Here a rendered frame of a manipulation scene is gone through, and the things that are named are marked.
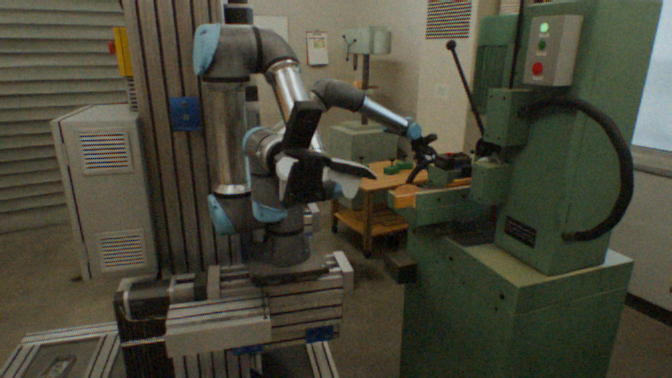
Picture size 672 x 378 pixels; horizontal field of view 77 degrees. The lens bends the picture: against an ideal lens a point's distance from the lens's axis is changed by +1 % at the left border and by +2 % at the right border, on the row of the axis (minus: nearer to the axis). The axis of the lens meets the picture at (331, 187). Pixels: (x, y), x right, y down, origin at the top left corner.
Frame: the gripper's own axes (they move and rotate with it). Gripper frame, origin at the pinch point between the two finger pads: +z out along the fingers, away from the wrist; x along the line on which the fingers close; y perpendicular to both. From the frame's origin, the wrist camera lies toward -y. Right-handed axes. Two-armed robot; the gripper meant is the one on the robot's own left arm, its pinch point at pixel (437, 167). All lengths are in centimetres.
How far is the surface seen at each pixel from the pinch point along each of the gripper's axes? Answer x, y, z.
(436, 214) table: 30, -20, 40
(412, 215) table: 37, -18, 38
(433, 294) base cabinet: 27, 8, 56
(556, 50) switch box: 24, -82, 41
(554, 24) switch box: 24, -86, 36
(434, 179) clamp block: 14.4, -10.8, 16.4
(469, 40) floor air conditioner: -74, -7, -102
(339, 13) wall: -56, 64, -280
